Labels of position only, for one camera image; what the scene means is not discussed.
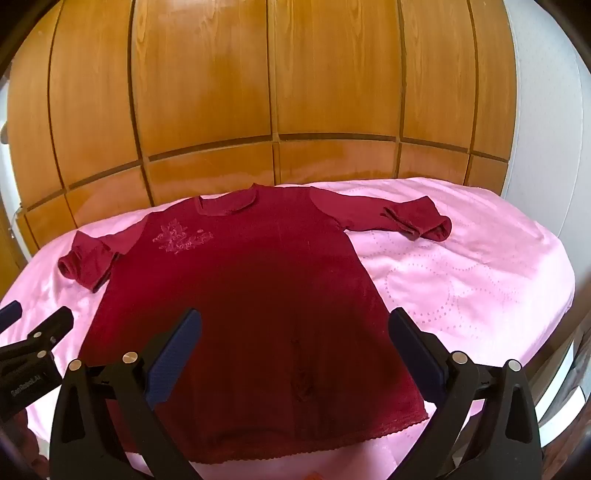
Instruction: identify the pink bed sheet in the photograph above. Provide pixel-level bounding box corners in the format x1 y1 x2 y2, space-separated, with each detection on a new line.
0 176 576 480

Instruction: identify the dark red long-sleeved shirt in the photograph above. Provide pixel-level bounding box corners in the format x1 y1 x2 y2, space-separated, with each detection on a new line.
58 183 453 465

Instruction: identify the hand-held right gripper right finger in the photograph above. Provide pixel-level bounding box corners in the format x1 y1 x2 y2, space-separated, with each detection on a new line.
388 307 544 480

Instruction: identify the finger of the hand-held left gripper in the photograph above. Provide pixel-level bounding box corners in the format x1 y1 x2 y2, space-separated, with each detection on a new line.
0 307 75 366
0 300 24 334

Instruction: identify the wooden wardrobe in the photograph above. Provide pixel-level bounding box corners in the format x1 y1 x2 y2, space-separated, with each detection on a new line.
8 0 517 258

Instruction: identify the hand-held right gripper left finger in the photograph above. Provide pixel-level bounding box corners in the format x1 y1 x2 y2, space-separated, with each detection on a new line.
48 308 204 480

